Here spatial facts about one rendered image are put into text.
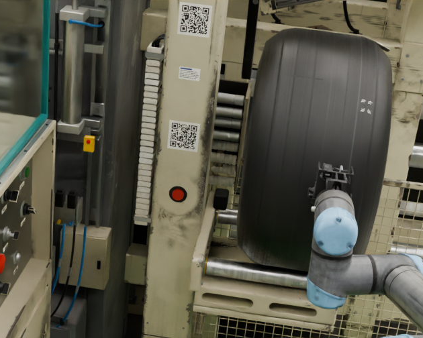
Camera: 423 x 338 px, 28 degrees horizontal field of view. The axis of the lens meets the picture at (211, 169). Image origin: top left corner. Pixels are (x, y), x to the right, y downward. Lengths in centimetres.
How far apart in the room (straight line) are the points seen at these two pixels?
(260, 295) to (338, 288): 58
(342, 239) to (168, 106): 70
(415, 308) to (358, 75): 64
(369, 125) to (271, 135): 21
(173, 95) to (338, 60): 40
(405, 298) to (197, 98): 78
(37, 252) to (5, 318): 26
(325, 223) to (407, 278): 17
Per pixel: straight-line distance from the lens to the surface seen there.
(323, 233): 150
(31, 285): 203
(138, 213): 218
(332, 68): 192
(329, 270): 155
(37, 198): 205
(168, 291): 227
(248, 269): 212
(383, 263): 160
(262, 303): 214
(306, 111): 185
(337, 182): 163
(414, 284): 151
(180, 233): 217
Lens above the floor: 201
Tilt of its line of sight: 25 degrees down
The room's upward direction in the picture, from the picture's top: 6 degrees clockwise
